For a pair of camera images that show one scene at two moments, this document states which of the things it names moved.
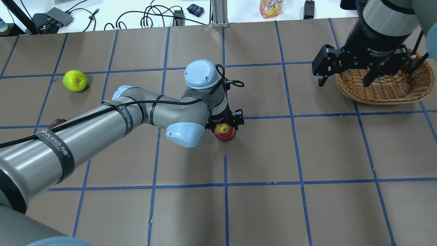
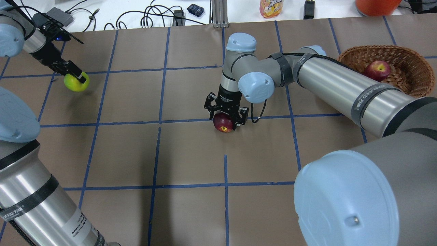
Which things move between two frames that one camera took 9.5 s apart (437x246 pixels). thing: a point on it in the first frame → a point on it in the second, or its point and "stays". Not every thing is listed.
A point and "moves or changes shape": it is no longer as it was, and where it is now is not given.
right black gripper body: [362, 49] → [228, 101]
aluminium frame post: [219, 11] stays
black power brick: [309, 9] stays
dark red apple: [56, 122] moves or changes shape
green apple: [74, 80] stays
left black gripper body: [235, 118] → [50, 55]
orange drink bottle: [270, 9] stays
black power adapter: [178, 18] stays
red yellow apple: [224, 132] moves or changes shape
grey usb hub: [57, 13] stays
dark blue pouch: [195, 10] stays
